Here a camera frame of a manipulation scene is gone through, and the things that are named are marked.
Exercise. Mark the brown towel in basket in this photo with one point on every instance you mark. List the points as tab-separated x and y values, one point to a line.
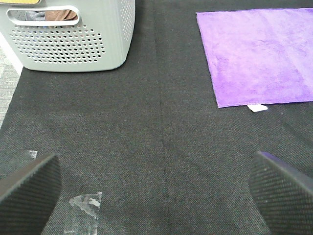
60	15

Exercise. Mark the grey towel in basket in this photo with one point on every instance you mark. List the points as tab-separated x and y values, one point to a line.
30	15

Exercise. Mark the grey perforated laundry basket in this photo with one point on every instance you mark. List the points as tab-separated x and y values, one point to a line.
98	40

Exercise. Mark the clear tape piece left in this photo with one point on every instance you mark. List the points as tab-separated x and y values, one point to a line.
12	160

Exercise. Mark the purple microfibre towel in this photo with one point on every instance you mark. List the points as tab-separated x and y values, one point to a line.
259	56

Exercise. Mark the clear tape piece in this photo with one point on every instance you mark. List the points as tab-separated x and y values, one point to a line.
82	216
12	160

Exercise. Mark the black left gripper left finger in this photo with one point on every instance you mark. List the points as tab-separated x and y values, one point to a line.
29	195

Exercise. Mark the black table cloth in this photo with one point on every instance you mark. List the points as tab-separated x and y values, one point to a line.
149	135

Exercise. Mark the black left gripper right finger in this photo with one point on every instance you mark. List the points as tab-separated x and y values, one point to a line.
283	195

